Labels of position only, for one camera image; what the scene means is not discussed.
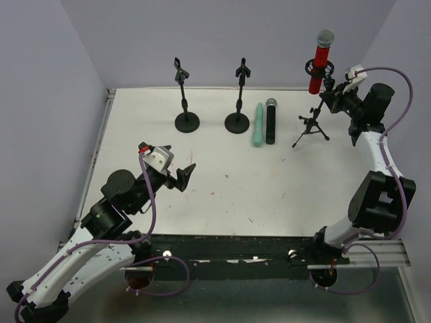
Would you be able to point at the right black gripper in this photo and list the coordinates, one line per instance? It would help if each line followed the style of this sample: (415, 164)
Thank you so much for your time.
(335, 101)

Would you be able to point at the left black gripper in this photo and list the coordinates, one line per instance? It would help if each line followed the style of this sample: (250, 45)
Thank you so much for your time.
(171, 182)

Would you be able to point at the black tripod shock-mount stand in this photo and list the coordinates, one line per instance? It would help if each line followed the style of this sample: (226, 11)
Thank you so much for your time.
(311, 124)

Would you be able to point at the red rhinestone microphone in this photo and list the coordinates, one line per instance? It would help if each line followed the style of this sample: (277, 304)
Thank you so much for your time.
(324, 40)

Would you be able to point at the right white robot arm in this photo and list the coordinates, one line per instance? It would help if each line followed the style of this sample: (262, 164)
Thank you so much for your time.
(378, 208)

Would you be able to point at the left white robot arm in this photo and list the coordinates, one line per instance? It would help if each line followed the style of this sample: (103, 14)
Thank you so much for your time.
(115, 233)

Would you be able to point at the left black round-base stand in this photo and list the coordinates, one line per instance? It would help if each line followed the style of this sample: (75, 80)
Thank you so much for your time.
(185, 122)

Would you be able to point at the black round-base stand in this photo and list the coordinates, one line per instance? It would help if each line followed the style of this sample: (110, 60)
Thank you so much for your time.
(237, 122)
(185, 122)

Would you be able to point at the middle black round-base stand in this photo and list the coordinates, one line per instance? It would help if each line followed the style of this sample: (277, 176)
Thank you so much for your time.
(237, 122)

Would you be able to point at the black microphone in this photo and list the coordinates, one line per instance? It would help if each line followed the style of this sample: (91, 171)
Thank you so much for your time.
(271, 105)

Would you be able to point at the teal microphone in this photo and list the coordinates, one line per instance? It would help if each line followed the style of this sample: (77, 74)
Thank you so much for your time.
(257, 137)

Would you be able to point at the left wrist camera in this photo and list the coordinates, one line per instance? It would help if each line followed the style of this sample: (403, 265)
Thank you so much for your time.
(161, 165)

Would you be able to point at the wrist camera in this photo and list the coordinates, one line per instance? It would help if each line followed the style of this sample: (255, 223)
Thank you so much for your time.
(354, 77)
(161, 165)

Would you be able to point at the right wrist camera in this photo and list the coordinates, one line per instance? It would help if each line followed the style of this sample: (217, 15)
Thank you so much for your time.
(354, 77)

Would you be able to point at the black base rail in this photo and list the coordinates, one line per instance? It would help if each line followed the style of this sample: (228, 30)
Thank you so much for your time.
(217, 258)

